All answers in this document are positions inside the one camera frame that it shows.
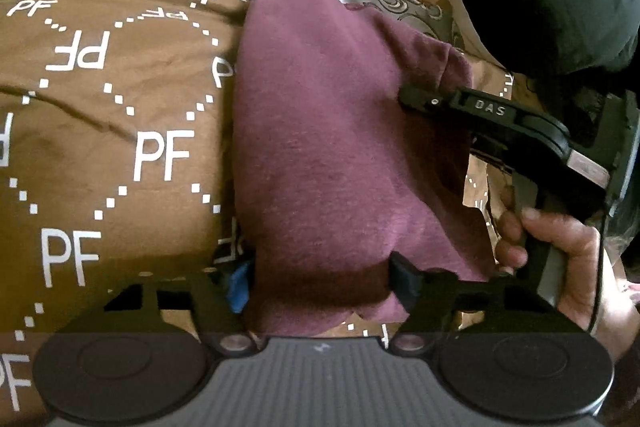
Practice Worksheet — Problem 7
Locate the thin black cable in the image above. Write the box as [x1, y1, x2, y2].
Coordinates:
[587, 202, 613, 337]

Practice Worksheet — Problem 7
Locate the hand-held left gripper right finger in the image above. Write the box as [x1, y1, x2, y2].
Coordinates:
[389, 251, 556, 354]

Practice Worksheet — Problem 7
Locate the brown printed blanket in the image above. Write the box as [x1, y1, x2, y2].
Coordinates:
[0, 0, 516, 427]

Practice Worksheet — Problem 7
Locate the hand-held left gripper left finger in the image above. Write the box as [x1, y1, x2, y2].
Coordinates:
[102, 256, 257, 354]

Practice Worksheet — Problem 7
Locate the person's right hand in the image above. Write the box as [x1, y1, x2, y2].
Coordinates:
[492, 187, 628, 350]

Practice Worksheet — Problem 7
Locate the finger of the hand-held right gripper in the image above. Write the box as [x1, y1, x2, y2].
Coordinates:
[398, 86, 572, 164]

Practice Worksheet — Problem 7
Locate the maroon small garment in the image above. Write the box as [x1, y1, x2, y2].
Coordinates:
[231, 0, 498, 339]

